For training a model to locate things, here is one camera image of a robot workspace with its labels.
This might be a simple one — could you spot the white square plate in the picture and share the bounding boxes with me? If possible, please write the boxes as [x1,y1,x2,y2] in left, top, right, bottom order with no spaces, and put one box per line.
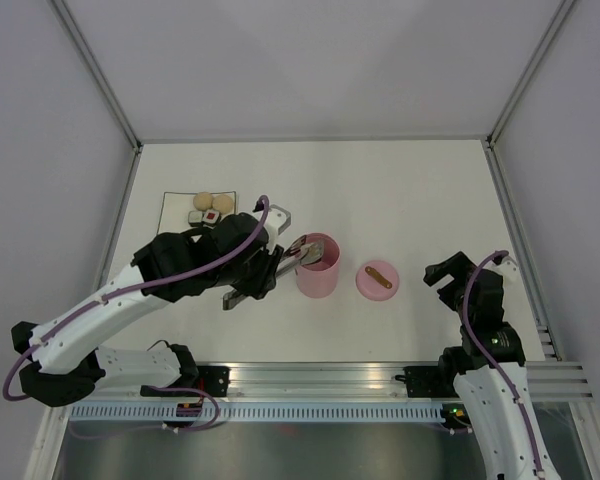
[157,191,238,233]

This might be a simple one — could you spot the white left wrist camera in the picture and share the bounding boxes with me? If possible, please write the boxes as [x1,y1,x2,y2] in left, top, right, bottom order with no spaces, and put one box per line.
[265,204,291,238]

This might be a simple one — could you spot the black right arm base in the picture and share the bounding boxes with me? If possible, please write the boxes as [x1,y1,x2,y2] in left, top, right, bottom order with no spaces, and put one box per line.
[403,365,457,399]

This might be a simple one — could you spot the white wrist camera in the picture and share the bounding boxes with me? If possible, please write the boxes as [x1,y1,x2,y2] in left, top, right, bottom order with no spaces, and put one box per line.
[496,256,519,283]
[265,204,291,238]

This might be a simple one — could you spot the right aluminium frame post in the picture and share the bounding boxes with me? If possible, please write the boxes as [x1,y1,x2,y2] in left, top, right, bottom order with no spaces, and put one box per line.
[484,0,579,149]

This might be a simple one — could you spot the tan leather lid strap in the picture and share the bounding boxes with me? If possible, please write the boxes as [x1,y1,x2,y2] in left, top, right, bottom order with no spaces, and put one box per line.
[364,267,394,291]

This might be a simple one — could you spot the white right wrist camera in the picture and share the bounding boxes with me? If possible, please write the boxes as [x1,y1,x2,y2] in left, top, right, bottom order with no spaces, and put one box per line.
[496,256,519,283]

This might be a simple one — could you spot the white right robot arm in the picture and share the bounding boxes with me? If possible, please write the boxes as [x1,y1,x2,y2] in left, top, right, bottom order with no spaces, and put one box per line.
[423,250,560,479]

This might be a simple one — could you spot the red sushi roll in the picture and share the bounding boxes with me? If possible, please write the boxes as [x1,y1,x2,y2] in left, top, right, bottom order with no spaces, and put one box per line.
[201,209,222,227]

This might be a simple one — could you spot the left aluminium frame post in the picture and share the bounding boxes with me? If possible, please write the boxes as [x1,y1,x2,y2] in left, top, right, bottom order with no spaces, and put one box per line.
[48,0,142,152]

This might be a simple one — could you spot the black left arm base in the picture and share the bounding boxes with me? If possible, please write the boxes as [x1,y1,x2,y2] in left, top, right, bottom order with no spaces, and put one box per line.
[140,365,230,398]

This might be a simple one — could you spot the white sushi roll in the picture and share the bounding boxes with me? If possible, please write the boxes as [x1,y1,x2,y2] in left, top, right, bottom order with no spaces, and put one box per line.
[187,210,204,227]

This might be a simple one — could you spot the aluminium rail beam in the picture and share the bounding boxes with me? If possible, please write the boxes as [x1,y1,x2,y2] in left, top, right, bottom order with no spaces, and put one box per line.
[49,362,595,400]

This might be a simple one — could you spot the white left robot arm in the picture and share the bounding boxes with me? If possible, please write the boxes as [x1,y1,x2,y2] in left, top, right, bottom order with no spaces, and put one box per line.
[3,206,291,407]

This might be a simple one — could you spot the aluminium frame post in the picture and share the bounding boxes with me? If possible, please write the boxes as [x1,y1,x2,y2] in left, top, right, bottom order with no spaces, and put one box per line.
[48,0,142,152]
[484,0,579,149]

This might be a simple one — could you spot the pink cylindrical lunch container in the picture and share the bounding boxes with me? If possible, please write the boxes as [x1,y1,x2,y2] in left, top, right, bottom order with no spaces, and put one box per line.
[296,233,341,299]

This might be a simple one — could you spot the beige round bun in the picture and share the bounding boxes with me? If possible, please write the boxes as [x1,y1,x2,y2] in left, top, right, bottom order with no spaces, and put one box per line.
[192,192,214,211]
[212,194,235,215]

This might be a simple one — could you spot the white slotted cable duct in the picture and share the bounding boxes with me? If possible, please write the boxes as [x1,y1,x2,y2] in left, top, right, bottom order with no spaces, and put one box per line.
[70,401,443,423]

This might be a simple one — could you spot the pink round lid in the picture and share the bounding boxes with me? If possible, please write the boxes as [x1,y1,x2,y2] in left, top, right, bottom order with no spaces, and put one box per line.
[355,260,400,302]

